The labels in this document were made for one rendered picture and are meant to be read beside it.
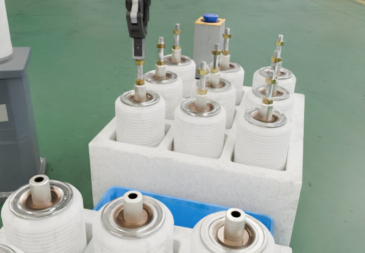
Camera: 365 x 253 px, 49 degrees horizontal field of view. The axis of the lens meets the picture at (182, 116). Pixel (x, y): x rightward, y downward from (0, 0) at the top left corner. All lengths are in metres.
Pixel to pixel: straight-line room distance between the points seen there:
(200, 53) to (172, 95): 0.28
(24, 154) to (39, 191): 0.40
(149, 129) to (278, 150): 0.24
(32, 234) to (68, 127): 0.74
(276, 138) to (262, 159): 0.05
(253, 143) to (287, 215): 0.14
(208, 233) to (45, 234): 0.19
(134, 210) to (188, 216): 0.28
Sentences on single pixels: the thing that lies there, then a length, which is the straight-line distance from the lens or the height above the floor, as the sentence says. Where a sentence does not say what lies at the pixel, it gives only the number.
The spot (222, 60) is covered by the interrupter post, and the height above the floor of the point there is 0.27.
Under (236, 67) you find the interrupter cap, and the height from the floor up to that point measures 0.25.
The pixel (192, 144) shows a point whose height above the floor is 0.20.
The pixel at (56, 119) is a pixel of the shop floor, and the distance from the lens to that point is 1.28.
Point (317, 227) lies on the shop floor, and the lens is 0.91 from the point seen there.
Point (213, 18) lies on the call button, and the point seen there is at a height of 0.32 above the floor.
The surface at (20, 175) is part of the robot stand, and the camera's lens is 0.93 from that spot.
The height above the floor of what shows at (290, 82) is 0.25.
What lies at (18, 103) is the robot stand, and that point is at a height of 0.22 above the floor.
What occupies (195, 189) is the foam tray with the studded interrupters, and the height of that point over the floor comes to 0.13.
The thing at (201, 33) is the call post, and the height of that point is 0.29.
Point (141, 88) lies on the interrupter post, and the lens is 0.76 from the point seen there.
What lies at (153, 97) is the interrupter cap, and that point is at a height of 0.25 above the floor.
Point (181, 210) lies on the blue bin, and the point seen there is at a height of 0.10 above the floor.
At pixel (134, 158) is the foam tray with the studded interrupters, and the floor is 0.17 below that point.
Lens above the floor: 0.57
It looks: 27 degrees down
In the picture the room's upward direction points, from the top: 2 degrees clockwise
